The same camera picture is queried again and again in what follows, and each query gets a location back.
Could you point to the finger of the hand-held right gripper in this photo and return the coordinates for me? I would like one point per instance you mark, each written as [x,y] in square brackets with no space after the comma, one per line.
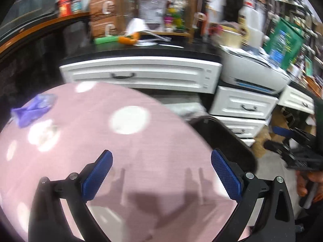
[282,131]
[276,147]

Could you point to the brown cardboard box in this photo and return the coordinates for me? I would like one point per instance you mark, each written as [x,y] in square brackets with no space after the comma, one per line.
[98,5]
[98,26]

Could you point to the green foam roll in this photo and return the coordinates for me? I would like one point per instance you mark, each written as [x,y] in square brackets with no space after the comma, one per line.
[106,40]

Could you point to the beige box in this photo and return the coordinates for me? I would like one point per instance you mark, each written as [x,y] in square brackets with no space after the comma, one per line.
[229,36]

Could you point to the green box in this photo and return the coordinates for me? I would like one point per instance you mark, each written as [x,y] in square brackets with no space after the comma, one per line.
[282,42]

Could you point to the person's right hand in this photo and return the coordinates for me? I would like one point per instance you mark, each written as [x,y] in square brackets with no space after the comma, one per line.
[302,184]

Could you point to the orange plastic object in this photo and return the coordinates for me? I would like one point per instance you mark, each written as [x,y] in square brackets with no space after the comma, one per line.
[128,39]

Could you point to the small white drawer cabinet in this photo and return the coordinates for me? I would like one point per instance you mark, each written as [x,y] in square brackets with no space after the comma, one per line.
[239,98]

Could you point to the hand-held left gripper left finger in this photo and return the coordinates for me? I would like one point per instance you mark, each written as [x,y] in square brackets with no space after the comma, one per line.
[98,179]

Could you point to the white drawer unit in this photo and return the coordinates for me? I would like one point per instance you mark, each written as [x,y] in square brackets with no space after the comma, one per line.
[295,98]

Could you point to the white printer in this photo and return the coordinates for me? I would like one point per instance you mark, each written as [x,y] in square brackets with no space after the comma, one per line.
[252,68]

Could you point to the white plastic jug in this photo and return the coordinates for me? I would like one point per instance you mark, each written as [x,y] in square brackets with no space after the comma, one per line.
[252,25]

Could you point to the colourful plastic toy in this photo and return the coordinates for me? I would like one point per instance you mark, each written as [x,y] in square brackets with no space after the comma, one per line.
[174,16]

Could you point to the wooden shelf unit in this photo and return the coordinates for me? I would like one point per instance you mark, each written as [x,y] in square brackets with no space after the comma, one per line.
[191,17]

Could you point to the wide white drawer cabinet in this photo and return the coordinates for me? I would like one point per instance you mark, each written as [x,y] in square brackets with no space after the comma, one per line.
[151,71]

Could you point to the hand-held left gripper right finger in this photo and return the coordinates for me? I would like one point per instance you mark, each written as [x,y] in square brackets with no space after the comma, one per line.
[227,179]

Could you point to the teal tin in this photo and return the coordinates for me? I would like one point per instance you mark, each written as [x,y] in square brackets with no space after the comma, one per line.
[76,4]

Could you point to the red tin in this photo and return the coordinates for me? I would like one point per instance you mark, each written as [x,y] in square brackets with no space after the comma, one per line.
[65,6]

